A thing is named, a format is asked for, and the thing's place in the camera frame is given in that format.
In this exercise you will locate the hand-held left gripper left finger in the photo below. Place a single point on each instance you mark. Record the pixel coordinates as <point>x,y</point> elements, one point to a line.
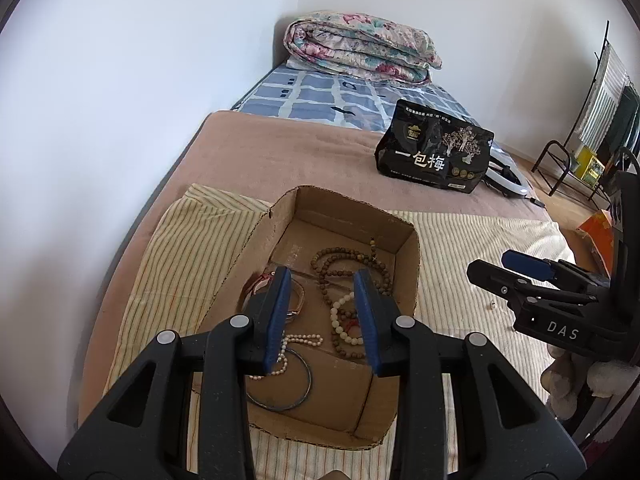
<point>277,320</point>

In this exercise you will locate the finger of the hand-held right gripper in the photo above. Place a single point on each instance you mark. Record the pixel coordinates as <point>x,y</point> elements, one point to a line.
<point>525,262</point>
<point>500,277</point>

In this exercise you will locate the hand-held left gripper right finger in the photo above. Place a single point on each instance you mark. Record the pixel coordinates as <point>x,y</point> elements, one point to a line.
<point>365,320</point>

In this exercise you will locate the dark metal bangle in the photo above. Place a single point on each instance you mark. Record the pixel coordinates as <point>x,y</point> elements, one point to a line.
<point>306,385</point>

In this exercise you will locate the cardboard box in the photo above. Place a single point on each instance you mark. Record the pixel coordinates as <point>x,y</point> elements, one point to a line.
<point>345,230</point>

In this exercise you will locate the grey plush toy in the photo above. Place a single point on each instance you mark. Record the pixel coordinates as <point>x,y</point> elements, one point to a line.
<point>570,375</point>

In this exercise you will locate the black metal clothes rack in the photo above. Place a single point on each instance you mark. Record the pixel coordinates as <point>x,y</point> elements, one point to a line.
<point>547,160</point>

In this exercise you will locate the yellow striped cloth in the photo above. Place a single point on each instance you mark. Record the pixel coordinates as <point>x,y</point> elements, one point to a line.
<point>200,240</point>

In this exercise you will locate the yellow plastic crate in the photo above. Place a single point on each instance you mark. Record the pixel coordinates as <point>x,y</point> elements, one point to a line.
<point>590,165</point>

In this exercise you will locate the black snack bag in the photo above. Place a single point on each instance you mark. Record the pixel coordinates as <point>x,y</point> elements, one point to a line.
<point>430,155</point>

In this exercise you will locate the brown cardboard piece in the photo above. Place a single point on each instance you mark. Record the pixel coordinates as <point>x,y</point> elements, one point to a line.
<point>335,476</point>

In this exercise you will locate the brown blanket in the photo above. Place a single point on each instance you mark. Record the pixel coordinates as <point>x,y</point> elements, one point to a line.
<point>280,155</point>

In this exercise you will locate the dark hanging clothes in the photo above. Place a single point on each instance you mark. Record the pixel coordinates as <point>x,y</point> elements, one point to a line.
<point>622,120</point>

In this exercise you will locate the striped hanging towel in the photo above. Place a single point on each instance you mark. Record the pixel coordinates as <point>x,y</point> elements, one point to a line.
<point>602,100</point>

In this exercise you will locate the blue checked bed sheet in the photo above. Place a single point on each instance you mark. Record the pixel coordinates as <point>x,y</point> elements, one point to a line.
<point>310,95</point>

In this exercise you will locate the folded floral quilt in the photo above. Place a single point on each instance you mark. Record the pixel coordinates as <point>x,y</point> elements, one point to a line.
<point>360,45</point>

